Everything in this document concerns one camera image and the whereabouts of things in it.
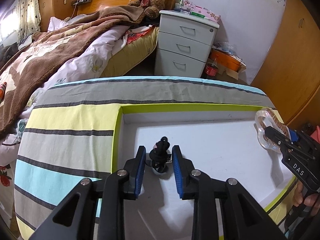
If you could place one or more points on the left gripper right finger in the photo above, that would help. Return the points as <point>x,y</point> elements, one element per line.
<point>193,184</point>

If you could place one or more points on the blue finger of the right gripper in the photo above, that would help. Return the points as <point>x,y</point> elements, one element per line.
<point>277,138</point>
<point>294,137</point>

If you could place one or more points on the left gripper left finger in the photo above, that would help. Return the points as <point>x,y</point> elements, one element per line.
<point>124,184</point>

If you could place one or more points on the small black hair tie charm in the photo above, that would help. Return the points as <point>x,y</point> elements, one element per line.
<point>159,156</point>

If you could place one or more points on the lime green tray box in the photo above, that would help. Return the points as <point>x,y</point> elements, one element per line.
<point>220,140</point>

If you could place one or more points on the person's right hand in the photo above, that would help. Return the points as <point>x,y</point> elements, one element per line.
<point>310,201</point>

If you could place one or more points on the wooden closet door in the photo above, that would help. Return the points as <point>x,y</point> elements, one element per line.
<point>290,73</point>

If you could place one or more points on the orange storage box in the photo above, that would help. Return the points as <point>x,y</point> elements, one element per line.
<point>231,65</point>

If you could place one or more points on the red can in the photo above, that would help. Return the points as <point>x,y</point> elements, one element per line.
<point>211,70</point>

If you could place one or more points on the white bedside drawer cabinet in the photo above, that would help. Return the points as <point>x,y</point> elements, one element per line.
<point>184,44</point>

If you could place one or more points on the pink floral box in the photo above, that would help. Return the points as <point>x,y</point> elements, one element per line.
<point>204,13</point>

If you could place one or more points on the brown fleece blanket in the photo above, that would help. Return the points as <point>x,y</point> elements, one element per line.
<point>33,65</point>

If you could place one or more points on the dotted window curtain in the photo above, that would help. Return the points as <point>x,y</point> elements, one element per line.
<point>29,18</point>

